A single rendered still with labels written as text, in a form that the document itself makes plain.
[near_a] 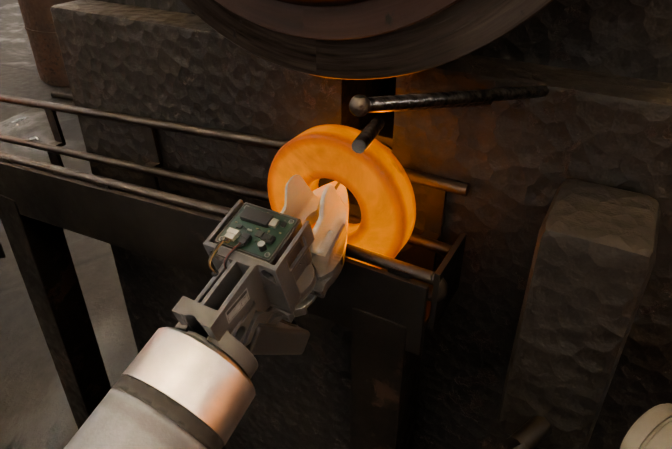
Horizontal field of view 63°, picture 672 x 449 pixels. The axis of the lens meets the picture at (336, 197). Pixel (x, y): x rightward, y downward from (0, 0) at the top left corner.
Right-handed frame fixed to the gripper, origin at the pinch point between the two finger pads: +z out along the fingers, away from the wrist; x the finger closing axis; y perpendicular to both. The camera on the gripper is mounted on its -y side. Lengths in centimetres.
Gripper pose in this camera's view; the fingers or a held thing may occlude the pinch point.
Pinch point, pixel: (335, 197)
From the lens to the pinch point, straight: 55.0
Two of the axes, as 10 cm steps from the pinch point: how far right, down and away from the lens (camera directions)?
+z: 4.7, -6.9, 5.6
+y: -1.5, -6.8, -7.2
